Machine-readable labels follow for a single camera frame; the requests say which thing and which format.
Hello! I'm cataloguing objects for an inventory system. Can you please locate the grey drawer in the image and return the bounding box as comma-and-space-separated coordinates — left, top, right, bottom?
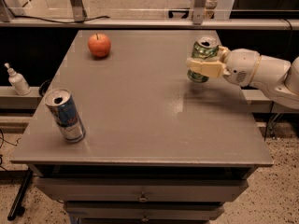
36, 178, 248, 203
64, 202, 224, 221

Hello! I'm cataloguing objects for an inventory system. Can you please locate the left metal frame post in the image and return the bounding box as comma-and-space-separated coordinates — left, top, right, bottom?
69, 0, 87, 22

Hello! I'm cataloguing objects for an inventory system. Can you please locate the black cable on ledge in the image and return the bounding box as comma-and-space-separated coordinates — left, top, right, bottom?
7, 7, 111, 25

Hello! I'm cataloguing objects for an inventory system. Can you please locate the grey drawer cabinet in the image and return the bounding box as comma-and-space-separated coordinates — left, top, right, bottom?
12, 30, 272, 224

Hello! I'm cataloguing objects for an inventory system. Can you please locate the top grey drawer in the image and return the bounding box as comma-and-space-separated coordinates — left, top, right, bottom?
36, 178, 248, 203

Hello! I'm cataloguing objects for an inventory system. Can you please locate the right metal frame post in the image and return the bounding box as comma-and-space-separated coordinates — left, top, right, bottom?
192, 0, 206, 25

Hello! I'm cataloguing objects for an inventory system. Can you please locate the red apple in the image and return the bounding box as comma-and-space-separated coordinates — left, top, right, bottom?
88, 34, 111, 58

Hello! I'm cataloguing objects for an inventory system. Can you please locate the green soda can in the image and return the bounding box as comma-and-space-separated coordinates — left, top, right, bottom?
186, 35, 219, 83

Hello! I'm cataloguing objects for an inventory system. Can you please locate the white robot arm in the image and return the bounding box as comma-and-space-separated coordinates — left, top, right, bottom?
186, 46, 299, 109

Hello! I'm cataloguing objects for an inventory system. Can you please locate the white pump bottle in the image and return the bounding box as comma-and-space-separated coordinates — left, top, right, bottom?
5, 63, 31, 96

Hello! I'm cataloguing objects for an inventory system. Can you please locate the blue silver energy drink can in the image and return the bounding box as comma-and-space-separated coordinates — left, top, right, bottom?
44, 88, 85, 143

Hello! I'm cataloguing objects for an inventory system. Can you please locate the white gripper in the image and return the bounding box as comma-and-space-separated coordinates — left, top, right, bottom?
186, 46, 260, 87

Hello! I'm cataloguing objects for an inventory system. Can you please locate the black metal floor bar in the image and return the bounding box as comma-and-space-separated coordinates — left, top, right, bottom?
7, 168, 33, 221

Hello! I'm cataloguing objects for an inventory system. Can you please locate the metal frame post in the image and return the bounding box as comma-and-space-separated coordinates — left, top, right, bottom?
192, 0, 206, 25
69, 0, 87, 22

